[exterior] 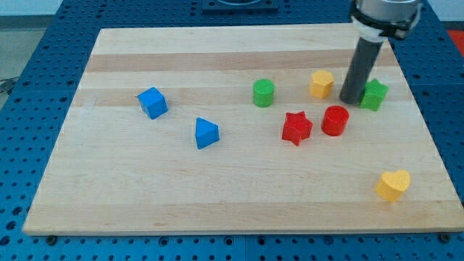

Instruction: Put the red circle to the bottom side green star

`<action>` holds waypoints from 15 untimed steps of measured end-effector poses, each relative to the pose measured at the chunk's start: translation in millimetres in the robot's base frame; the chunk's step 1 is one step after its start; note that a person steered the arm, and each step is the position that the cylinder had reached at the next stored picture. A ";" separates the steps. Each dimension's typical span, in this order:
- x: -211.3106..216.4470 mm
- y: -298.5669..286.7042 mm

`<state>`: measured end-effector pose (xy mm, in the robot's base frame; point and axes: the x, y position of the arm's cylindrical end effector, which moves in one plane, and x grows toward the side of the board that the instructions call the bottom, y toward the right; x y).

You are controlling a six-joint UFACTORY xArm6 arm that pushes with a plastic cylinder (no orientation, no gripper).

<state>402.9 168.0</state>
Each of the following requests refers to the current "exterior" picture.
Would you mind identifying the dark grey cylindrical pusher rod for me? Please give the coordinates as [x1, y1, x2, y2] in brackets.
[339, 37, 382, 104]

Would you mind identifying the red cylinder block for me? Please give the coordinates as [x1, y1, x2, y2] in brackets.
[321, 105, 349, 136]

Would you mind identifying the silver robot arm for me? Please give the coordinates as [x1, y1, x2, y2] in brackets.
[339, 0, 422, 104]

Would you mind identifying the green star block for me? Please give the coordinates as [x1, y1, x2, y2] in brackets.
[360, 79, 389, 112]

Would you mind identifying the red star block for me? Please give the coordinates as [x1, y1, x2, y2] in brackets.
[281, 111, 312, 146]

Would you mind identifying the yellow hexagon block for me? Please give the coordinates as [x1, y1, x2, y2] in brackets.
[310, 70, 334, 99]

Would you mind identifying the green cylinder block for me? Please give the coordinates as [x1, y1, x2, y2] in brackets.
[253, 78, 275, 107]

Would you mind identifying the yellow heart block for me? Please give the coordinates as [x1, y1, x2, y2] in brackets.
[374, 170, 411, 202]

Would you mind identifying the blue triangle block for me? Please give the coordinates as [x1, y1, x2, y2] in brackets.
[195, 117, 220, 149]

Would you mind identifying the wooden board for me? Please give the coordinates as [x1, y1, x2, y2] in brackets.
[22, 23, 463, 236]

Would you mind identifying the blue cube block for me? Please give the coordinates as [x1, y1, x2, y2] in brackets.
[137, 87, 168, 120]

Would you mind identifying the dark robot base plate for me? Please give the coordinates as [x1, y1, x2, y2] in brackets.
[200, 0, 280, 12]

